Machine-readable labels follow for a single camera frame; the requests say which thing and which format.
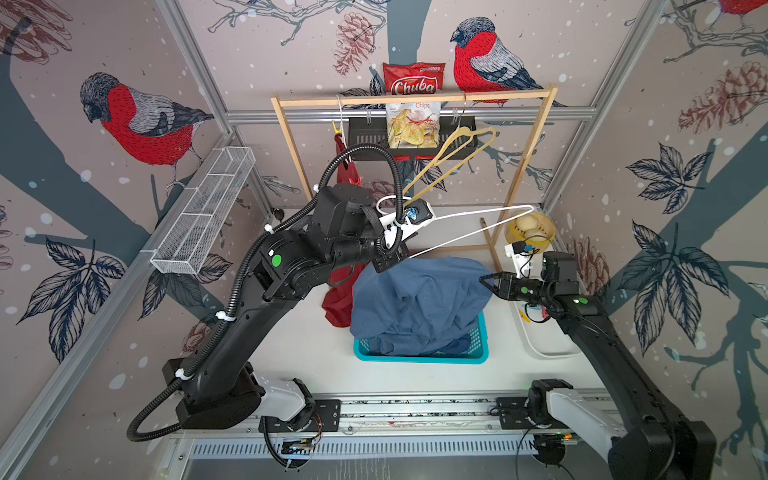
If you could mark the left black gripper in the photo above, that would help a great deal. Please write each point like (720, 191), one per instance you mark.
(385, 260)

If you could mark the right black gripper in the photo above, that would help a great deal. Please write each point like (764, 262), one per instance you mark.
(505, 287)

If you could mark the dark red t-shirt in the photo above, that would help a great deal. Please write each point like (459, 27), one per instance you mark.
(338, 301)

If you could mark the slate blue t-shirt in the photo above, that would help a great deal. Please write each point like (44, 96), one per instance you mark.
(421, 307)

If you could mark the white wire hanger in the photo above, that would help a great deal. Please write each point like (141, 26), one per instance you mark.
(453, 229)
(340, 119)

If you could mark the yellow plastic hanger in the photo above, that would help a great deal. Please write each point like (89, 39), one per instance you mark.
(440, 167)

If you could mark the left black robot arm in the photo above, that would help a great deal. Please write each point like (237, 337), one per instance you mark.
(216, 387)

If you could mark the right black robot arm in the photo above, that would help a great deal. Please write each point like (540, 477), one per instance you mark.
(653, 439)

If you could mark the white plastic tray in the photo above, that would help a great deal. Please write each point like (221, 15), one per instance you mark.
(543, 339)

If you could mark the teal plastic basket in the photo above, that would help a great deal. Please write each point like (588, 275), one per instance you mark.
(476, 354)

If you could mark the yellow chips bag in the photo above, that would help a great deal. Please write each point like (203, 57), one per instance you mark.
(413, 125)

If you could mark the red Chuba snack bag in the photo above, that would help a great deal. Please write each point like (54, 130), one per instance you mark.
(415, 79)

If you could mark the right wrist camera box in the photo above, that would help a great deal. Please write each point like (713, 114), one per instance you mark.
(521, 254)

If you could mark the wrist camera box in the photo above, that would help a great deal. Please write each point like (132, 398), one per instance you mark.
(418, 214)
(521, 254)

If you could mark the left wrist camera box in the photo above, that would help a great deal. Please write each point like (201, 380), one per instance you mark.
(418, 214)

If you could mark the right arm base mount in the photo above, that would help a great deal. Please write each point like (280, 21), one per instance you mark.
(514, 414)

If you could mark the black wall basket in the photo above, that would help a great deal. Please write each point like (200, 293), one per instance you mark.
(374, 131)

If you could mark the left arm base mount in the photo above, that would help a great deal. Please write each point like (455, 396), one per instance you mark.
(318, 415)

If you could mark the white wire shelf basket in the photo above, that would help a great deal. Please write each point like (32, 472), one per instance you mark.
(191, 237)

